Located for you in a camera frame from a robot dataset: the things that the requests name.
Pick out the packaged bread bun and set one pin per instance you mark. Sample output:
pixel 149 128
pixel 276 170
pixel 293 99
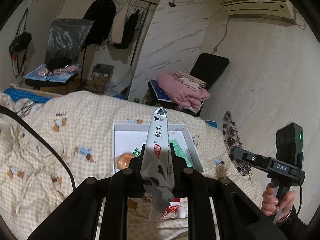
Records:
pixel 123 160

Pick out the red snack packet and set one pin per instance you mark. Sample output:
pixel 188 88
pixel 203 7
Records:
pixel 173 206

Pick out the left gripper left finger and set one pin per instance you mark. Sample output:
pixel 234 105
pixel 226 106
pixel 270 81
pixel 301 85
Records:
pixel 96 208

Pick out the dark plastic hair claw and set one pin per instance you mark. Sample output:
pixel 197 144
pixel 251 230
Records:
pixel 232 142

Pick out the hanging white garment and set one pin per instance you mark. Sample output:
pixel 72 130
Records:
pixel 118 25

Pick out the pink folded blanket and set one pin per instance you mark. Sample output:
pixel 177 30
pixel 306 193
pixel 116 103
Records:
pixel 180 94

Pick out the folded beige cloth stack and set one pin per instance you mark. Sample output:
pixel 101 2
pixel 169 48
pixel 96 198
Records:
pixel 188 80

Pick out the white wall air conditioner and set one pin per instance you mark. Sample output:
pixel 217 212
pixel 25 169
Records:
pixel 281 10

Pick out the blue book under blanket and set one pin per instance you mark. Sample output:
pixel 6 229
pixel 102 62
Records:
pixel 157 93

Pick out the black hanging bag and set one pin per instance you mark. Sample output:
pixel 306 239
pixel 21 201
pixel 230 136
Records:
pixel 19 46

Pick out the white earbuds case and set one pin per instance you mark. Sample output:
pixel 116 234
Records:
pixel 181 212

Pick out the black plastic covered chair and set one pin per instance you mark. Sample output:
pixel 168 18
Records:
pixel 66 39

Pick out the green candy stick package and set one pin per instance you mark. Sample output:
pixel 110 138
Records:
pixel 136 152

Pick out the person's right hand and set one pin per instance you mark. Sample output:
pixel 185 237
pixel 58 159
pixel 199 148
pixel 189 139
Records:
pixel 271 204

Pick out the checkered bear print quilt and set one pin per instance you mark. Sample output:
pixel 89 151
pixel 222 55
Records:
pixel 34 183

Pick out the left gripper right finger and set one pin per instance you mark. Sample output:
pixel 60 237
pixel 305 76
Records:
pixel 218 209

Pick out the black white snack wrapper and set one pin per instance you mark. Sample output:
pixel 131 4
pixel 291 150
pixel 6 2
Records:
pixel 157 169

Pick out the green hand cream tube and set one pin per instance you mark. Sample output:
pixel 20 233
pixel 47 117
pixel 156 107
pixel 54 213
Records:
pixel 181 150

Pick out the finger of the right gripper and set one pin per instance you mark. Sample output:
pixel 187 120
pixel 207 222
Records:
pixel 247 160

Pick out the hanging black coat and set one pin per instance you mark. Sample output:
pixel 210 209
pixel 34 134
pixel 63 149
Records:
pixel 102 13

